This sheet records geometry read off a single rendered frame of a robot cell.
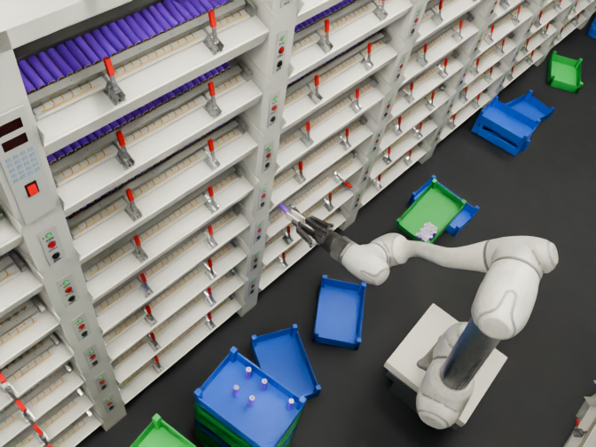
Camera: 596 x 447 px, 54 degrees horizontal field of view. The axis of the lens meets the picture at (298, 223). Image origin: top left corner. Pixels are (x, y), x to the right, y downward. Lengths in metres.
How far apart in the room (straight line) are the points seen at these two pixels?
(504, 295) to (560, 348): 1.41
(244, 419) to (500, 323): 0.88
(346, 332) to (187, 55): 1.60
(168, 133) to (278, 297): 1.36
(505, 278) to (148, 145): 0.96
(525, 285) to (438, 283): 1.30
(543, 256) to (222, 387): 1.08
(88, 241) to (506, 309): 1.05
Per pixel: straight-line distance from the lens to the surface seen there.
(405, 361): 2.34
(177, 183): 1.59
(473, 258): 1.76
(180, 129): 1.46
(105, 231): 1.51
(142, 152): 1.41
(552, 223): 3.39
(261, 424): 1.97
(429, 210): 3.04
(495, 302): 1.56
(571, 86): 4.31
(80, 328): 1.70
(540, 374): 2.84
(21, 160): 1.18
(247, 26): 1.45
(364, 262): 1.98
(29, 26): 1.05
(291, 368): 2.49
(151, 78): 1.30
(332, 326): 2.60
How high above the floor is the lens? 2.27
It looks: 52 degrees down
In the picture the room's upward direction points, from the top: 12 degrees clockwise
